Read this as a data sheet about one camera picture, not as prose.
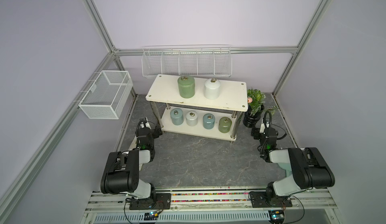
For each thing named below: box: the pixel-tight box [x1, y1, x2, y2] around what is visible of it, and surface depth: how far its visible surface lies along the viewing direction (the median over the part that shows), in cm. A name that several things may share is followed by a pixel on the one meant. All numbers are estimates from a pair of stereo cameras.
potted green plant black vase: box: [242, 88, 279, 129], surface depth 88 cm
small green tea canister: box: [218, 116, 233, 134], surface depth 90 cm
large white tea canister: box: [204, 77, 221, 100], surface depth 68 cm
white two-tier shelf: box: [145, 73, 249, 143], surface depth 77 cm
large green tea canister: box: [177, 75, 196, 99], surface depth 70 cm
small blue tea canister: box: [202, 113, 216, 130], surface depth 92 cm
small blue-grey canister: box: [169, 107, 184, 126], surface depth 93 cm
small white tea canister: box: [185, 110, 199, 127], surface depth 93 cm
